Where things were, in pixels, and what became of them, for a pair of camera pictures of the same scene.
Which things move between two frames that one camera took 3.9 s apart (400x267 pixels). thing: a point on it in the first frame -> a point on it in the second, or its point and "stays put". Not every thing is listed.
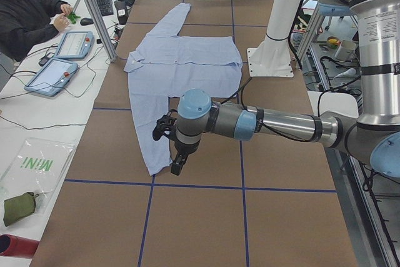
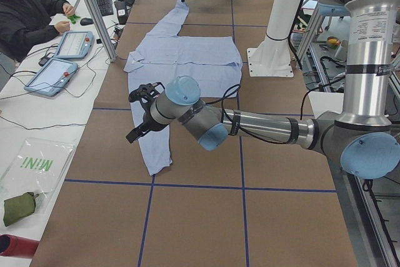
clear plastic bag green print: (37, 167) stays put
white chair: (344, 102) stays put
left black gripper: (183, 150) -> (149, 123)
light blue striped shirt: (167, 65) stays put
